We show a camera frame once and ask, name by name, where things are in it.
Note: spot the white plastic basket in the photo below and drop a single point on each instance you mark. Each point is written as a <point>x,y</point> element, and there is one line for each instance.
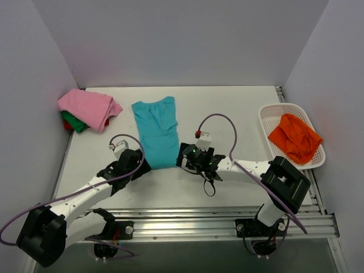
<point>270,116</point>

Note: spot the aluminium rail frame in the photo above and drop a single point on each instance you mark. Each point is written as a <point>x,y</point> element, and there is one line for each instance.
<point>176,227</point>

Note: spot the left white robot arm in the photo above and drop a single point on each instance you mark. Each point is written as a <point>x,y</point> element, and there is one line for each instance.
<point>49,229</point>

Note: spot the green folded t-shirt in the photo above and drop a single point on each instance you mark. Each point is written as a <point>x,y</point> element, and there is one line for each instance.
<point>78,125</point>

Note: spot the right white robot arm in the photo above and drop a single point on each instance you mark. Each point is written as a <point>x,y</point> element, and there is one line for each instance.
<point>285,185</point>

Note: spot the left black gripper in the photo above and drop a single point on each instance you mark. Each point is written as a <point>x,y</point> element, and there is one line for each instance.
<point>139,164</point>

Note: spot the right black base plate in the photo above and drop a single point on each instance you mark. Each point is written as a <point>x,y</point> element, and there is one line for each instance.
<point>252,228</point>

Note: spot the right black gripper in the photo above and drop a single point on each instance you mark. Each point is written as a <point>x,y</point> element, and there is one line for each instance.
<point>182,153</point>

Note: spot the orange t-shirt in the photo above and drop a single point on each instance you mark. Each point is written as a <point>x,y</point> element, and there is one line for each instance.
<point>296,139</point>

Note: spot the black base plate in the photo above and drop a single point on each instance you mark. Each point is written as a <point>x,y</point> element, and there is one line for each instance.
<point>252,228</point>
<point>125,229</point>

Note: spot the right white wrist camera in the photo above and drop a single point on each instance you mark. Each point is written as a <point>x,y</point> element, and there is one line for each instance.
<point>203,141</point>

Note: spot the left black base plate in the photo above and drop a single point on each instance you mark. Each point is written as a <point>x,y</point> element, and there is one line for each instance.
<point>125,229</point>

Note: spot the red folded t-shirt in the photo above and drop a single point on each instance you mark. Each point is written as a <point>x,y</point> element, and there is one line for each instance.
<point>68,126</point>

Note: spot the pink folded t-shirt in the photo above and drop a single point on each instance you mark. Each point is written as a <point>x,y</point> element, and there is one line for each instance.
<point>92,108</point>

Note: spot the teal t-shirt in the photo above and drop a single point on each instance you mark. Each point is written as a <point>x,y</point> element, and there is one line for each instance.
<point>157,127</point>

